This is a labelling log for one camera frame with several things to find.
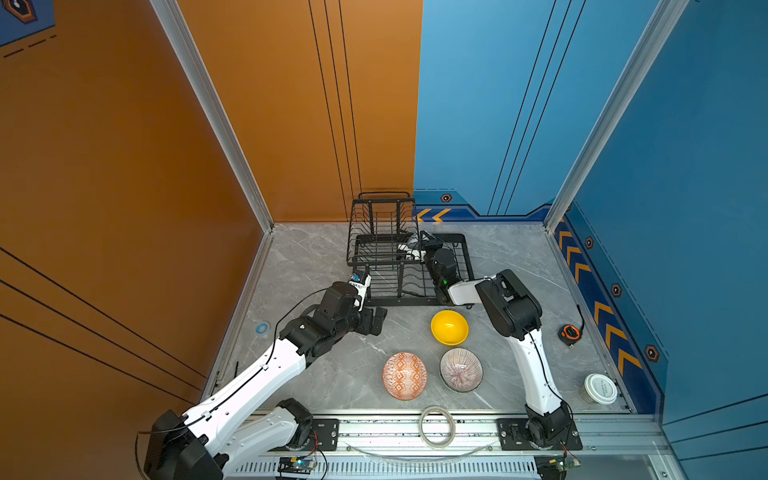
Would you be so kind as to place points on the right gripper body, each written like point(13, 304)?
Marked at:
point(430, 249)

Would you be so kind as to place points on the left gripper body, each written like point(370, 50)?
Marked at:
point(364, 321)

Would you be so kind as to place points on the blue floral bowl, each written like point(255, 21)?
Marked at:
point(412, 246)

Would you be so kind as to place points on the orange patterned bowl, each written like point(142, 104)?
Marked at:
point(404, 376)

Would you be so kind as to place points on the yellow bowl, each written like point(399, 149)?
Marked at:
point(449, 328)

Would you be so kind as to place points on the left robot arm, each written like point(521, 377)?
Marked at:
point(215, 437)

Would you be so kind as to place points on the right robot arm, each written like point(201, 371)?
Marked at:
point(515, 313)

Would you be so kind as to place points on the pink striped bowl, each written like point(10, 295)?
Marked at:
point(461, 370)

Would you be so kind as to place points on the clear tape roll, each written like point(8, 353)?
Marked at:
point(436, 427)

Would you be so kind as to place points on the left green circuit board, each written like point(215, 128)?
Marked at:
point(296, 467)

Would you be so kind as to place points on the green circuit board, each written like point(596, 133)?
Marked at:
point(296, 467)
point(556, 468)

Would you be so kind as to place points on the white lidded cup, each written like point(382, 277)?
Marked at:
point(600, 389)

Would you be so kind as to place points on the right green circuit board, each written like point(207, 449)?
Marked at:
point(556, 468)

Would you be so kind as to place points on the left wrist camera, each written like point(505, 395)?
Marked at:
point(361, 281)

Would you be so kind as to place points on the black wire dish rack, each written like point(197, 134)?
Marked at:
point(378, 222)

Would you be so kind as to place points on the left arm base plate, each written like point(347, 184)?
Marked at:
point(324, 434)

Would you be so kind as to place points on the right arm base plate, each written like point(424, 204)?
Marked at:
point(522, 434)

